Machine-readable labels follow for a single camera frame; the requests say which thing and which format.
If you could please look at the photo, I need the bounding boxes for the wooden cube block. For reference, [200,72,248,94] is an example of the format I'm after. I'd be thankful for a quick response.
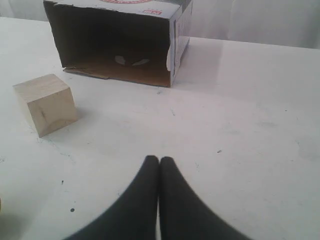
[13,74,78,138]

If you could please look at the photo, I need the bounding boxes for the open cardboard milk box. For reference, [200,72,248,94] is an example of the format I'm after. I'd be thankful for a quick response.
[43,0,193,87]

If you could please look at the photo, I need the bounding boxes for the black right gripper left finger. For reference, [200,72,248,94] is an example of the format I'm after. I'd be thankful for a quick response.
[66,155,160,240]

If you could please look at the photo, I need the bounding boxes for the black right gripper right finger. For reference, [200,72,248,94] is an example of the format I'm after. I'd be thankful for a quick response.
[159,156,239,240]

